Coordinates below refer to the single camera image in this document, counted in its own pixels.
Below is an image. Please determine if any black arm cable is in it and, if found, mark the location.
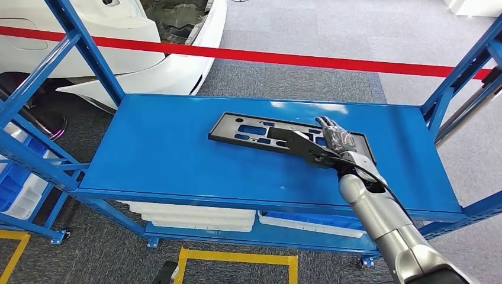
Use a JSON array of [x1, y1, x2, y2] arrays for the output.
[[313, 151, 417, 229]]

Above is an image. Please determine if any black plastic plate frame part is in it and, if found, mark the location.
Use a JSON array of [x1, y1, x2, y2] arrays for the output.
[[208, 112, 377, 166]]

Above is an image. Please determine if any blue metal shelf rack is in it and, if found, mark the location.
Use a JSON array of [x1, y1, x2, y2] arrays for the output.
[[0, 0, 502, 271]]

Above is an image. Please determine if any small blue metal rack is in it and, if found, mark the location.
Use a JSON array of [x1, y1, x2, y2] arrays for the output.
[[0, 154, 72, 246]]

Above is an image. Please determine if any yellow floor tape square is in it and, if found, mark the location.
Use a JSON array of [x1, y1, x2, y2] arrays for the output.
[[0, 230, 31, 284], [174, 247, 299, 284]]

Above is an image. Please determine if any white car body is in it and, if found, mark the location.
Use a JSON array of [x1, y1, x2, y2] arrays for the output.
[[0, 0, 229, 112]]

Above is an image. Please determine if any white stacked plastic bin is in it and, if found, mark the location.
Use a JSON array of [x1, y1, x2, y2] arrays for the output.
[[139, 212, 256, 224], [117, 201, 256, 215], [150, 220, 256, 233]]

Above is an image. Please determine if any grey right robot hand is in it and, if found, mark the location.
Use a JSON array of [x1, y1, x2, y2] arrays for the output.
[[314, 115, 358, 154]]

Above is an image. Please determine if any red barrier belt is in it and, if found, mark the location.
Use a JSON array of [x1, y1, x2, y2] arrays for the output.
[[0, 25, 494, 81]]

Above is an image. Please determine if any chrome stanchion post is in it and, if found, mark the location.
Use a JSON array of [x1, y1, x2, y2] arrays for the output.
[[0, 85, 68, 143]]

